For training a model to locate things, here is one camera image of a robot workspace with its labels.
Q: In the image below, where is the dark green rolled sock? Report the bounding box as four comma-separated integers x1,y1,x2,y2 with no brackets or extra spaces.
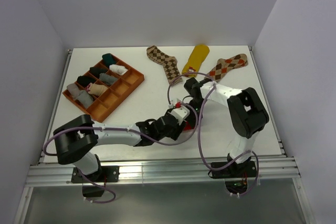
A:
102,53,116,67

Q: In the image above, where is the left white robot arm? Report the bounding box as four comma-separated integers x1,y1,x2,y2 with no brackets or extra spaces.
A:
54,110,188,182

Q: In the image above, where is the black rolled sock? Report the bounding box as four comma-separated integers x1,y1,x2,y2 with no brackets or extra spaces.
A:
89,67,108,79
77,76,96,88

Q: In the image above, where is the taupe sock with red cuff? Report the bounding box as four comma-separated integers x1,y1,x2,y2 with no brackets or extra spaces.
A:
67,83,82,100

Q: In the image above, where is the brown argyle sock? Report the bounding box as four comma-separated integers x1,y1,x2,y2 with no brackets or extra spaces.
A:
146,46,182,86

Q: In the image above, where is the black box under rail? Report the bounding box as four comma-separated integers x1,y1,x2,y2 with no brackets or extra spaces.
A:
82,186,104,198

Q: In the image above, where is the beige pink rolled sock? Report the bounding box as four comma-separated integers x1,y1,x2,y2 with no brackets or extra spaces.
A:
86,83,108,96

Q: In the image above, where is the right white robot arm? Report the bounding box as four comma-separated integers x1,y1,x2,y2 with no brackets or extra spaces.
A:
184,78,269,177

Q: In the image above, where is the orange compartment tray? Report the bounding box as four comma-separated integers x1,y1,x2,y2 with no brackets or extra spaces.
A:
62,55,144,122

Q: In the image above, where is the purple cable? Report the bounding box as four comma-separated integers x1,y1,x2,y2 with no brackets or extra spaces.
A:
43,103,200,204
166,72,261,198

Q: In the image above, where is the grey sock with black stripes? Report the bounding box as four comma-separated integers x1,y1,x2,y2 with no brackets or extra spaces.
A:
76,90,94,109

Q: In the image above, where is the orange argyle sock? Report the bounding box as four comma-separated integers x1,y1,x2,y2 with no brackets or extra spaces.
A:
207,54,248,82

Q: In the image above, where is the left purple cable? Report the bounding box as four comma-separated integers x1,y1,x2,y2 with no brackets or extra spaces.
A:
43,103,200,204

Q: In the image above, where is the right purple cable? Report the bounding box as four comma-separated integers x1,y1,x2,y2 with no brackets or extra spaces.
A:
166,72,261,198

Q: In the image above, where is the red sock with white print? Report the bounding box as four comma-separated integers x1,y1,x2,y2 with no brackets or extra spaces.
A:
183,122,195,131

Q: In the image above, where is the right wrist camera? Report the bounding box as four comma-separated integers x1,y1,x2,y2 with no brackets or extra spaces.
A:
169,98,182,109

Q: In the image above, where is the black rolled sock upper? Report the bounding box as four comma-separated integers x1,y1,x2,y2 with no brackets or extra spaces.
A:
89,67,108,79

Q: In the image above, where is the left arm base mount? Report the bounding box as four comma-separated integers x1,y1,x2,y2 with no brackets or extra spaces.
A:
71,166,120,184

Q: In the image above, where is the yellow sock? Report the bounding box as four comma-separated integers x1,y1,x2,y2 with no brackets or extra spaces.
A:
182,44,210,78

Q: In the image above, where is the black rolled sock lower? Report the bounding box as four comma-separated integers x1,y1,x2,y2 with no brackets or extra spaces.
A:
77,76,96,88

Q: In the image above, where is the white rolled sock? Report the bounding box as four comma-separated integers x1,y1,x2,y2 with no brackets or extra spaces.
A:
109,64,128,76

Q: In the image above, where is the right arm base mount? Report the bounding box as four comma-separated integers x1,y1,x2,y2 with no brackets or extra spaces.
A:
208,160,257,179

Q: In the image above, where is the grey rolled sock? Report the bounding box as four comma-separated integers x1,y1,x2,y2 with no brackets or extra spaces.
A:
99,73,118,86

